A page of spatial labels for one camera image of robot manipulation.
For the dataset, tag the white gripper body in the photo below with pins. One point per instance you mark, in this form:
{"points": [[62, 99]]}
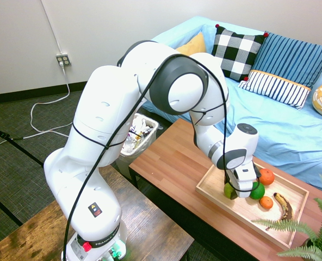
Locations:
{"points": [[244, 182]]}

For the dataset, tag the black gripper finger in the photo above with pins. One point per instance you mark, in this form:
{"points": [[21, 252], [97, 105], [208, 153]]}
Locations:
{"points": [[232, 194]]}

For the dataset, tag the green apple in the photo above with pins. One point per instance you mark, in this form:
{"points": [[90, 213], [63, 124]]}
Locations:
{"points": [[227, 189]]}

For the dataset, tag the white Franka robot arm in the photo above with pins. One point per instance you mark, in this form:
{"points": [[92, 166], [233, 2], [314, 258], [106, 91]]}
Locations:
{"points": [[95, 136]]}

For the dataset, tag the wooden tray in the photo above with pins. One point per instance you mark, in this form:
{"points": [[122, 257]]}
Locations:
{"points": [[231, 209]]}

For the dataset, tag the green round fruit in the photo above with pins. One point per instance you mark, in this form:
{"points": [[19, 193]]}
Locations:
{"points": [[258, 191]]}

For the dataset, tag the large orange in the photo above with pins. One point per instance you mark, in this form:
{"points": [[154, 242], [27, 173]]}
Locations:
{"points": [[267, 176]]}

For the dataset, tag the small orange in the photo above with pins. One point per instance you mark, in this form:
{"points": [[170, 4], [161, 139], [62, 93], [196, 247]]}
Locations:
{"points": [[266, 202]]}

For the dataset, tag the overripe brown banana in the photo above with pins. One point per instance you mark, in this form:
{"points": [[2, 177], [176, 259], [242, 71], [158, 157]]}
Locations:
{"points": [[286, 208]]}

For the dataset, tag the light blue sofa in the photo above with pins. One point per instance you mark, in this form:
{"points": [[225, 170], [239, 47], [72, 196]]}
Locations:
{"points": [[272, 127]]}

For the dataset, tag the reddish wood coffee table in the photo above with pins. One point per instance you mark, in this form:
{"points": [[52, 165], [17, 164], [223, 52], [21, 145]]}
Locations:
{"points": [[172, 163]]}

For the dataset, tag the rustic brown robot table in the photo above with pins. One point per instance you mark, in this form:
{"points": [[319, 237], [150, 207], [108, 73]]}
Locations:
{"points": [[150, 233]]}

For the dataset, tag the potted green fern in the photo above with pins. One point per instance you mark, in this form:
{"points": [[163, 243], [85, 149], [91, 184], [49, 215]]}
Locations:
{"points": [[320, 233]]}

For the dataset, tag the white navy striped pillow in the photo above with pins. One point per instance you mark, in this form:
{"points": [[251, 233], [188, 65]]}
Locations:
{"points": [[278, 88]]}

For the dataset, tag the white trash bin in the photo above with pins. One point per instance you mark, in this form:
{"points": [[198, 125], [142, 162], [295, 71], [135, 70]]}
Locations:
{"points": [[147, 136]]}

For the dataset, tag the crumpled trash wrappers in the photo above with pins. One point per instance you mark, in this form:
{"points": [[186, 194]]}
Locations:
{"points": [[139, 130]]}

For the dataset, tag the black white checked pillow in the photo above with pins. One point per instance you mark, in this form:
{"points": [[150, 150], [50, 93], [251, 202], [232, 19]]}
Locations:
{"points": [[237, 51]]}

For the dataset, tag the blue striped pillow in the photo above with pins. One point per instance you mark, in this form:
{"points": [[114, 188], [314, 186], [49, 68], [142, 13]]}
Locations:
{"points": [[291, 58]]}

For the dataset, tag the plain mustard pillow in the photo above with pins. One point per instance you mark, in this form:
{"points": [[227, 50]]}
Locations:
{"points": [[193, 44]]}

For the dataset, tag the wall power outlet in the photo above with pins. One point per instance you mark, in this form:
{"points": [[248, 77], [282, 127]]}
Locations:
{"points": [[63, 60]]}

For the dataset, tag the white wall conduit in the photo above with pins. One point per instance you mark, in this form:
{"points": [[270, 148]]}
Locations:
{"points": [[51, 25]]}

